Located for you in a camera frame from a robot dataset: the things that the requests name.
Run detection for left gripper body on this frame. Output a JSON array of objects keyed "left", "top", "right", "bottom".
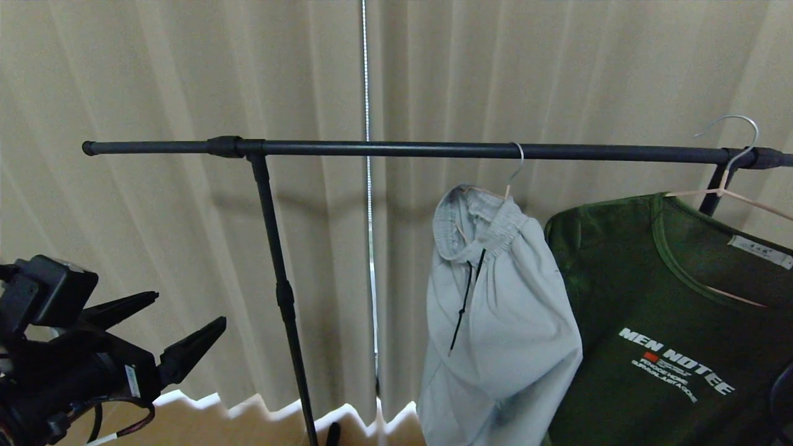
[{"left": 0, "top": 327, "right": 163, "bottom": 446}]

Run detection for dark green garment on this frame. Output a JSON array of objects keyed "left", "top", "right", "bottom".
[{"left": 543, "top": 193, "right": 793, "bottom": 446}]

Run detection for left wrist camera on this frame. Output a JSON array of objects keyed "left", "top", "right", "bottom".
[{"left": 0, "top": 255, "right": 99, "bottom": 340}]

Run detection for black clothes rack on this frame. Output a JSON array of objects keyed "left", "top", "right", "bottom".
[{"left": 82, "top": 135, "right": 793, "bottom": 446}]

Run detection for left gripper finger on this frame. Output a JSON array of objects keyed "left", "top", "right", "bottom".
[
  {"left": 158, "top": 316, "right": 227, "bottom": 388},
  {"left": 79, "top": 291, "right": 160, "bottom": 330}
]

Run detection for pink clothes hanger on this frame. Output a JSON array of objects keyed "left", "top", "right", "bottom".
[
  {"left": 457, "top": 142, "right": 526, "bottom": 202},
  {"left": 665, "top": 115, "right": 793, "bottom": 308}
]

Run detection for pale grey shorts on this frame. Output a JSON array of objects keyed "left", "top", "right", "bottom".
[{"left": 416, "top": 184, "right": 584, "bottom": 446}]

